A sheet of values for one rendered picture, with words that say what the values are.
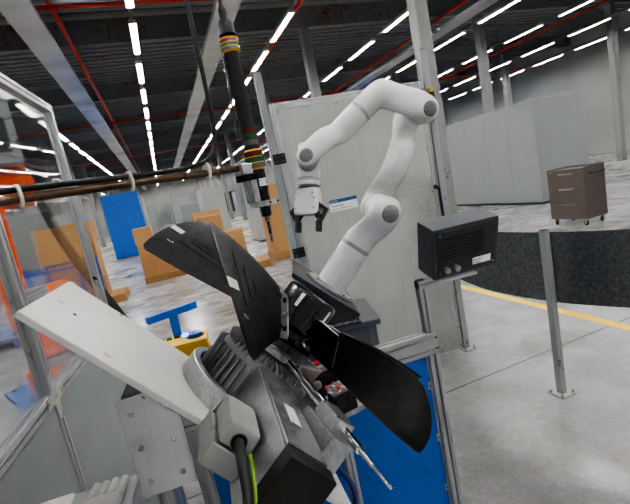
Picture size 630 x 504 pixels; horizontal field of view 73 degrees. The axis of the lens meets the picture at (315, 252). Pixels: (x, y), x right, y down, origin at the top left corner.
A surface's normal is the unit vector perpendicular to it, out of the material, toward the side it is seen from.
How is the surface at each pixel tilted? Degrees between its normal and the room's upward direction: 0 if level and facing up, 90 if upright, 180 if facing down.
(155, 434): 90
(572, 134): 90
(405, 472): 90
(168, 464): 90
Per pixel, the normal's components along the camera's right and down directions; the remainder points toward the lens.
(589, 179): 0.39, 0.07
